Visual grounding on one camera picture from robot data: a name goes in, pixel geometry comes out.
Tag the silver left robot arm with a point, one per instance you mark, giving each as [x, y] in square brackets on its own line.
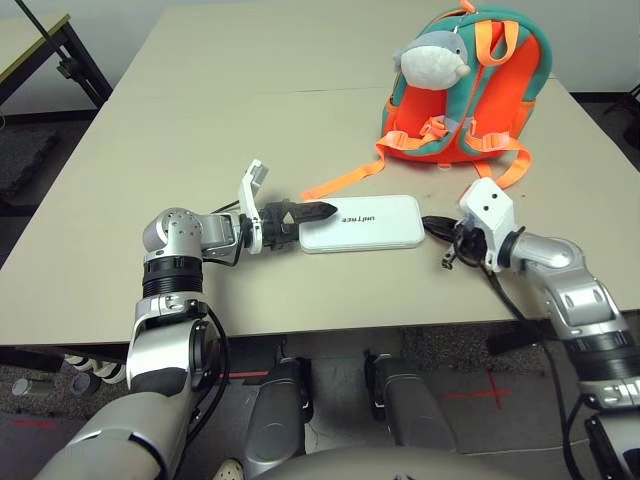
[175, 235]

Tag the white striped sneaker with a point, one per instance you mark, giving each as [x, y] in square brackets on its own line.
[109, 374]
[77, 362]

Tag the red tape lines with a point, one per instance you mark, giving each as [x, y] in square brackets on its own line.
[250, 374]

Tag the side desk with black frame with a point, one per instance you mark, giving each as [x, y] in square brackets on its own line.
[30, 35]

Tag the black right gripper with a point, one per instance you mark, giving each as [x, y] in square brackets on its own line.
[470, 242]

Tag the grey right robot leg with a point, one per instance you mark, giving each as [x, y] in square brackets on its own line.
[410, 410]

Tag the grey robot leg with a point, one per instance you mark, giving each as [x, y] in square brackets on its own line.
[410, 410]
[275, 415]

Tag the grey metal cylinder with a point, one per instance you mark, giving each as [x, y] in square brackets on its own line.
[81, 383]
[24, 387]

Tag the white perforated clog shoe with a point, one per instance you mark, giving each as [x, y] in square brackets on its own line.
[230, 470]

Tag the grey plush whale toy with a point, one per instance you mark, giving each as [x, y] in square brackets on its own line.
[430, 62]

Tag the orange and teal backpack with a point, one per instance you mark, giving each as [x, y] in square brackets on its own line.
[520, 75]

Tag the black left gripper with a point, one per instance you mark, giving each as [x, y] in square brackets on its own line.
[275, 225]

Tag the grey robot torso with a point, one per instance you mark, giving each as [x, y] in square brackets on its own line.
[400, 467]

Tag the dark foam floor mat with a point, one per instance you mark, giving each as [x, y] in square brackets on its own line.
[20, 160]

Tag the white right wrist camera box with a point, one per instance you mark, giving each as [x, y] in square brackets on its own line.
[487, 200]

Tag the grey left robot leg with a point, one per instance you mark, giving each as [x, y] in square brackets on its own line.
[275, 415]

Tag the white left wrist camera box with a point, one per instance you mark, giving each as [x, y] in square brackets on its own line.
[248, 200]

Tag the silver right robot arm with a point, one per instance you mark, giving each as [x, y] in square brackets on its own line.
[555, 255]

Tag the red tape cross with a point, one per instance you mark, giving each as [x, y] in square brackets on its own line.
[496, 393]

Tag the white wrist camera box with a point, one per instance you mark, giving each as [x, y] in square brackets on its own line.
[248, 200]
[487, 200]

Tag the white rectangular power bank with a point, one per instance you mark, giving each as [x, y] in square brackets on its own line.
[380, 235]

